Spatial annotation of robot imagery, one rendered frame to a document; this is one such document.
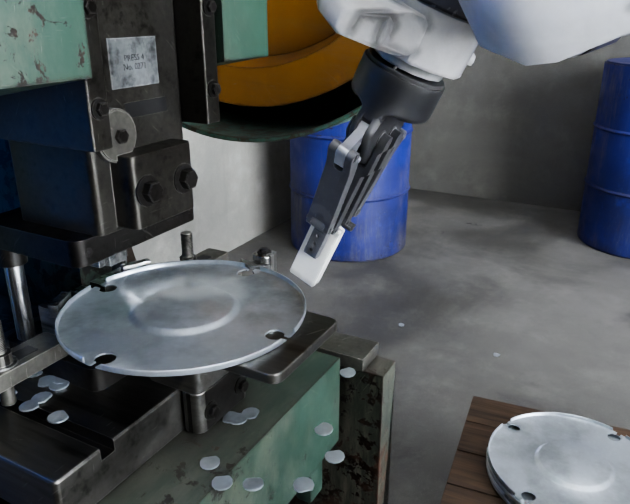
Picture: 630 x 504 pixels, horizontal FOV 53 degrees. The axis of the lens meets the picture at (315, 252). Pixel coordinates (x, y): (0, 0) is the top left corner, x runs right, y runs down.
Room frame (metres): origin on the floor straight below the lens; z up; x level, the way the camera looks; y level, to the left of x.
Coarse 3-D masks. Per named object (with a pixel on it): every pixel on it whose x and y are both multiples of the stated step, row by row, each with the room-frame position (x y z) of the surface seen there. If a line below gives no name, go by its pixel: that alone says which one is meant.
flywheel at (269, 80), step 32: (288, 0) 1.03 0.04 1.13; (288, 32) 1.03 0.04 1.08; (320, 32) 1.00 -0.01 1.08; (224, 64) 1.04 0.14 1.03; (256, 64) 1.03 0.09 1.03; (288, 64) 0.99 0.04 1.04; (320, 64) 0.96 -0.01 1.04; (352, 64) 0.94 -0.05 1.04; (224, 96) 1.05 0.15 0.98; (256, 96) 1.02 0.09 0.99; (288, 96) 0.99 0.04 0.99; (320, 96) 0.99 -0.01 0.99
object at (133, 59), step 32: (96, 0) 0.66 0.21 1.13; (128, 0) 0.70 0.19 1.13; (160, 0) 0.74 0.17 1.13; (128, 32) 0.69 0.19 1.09; (160, 32) 0.73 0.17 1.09; (128, 64) 0.69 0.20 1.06; (160, 64) 0.73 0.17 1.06; (128, 96) 0.68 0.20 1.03; (160, 96) 0.73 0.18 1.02; (128, 128) 0.66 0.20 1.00; (160, 128) 0.72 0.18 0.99; (32, 160) 0.67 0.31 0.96; (64, 160) 0.65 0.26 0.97; (96, 160) 0.64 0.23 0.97; (128, 160) 0.64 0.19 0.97; (160, 160) 0.68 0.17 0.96; (32, 192) 0.68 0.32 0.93; (64, 192) 0.65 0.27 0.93; (96, 192) 0.63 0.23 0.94; (128, 192) 0.64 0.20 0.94; (160, 192) 0.65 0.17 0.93; (192, 192) 0.72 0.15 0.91; (64, 224) 0.65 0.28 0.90; (96, 224) 0.63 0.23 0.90; (128, 224) 0.64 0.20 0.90
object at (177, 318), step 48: (96, 288) 0.73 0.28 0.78; (144, 288) 0.73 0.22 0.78; (192, 288) 0.72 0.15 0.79; (240, 288) 0.73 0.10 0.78; (288, 288) 0.73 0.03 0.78; (96, 336) 0.61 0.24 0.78; (144, 336) 0.61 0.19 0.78; (192, 336) 0.61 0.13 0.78; (240, 336) 0.61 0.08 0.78; (288, 336) 0.61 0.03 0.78
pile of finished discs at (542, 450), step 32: (544, 416) 1.02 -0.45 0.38; (576, 416) 1.01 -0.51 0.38; (512, 448) 0.92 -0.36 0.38; (544, 448) 0.91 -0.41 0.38; (576, 448) 0.92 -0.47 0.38; (608, 448) 0.92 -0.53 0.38; (512, 480) 0.84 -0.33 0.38; (544, 480) 0.84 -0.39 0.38; (576, 480) 0.83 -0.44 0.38; (608, 480) 0.84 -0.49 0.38
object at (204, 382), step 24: (312, 336) 0.61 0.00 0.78; (264, 360) 0.56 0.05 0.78; (288, 360) 0.56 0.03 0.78; (168, 384) 0.63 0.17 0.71; (192, 384) 0.61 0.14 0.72; (216, 384) 0.64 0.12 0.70; (240, 384) 0.67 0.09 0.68; (192, 408) 0.61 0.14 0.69; (216, 408) 0.62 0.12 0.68; (192, 432) 0.61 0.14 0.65
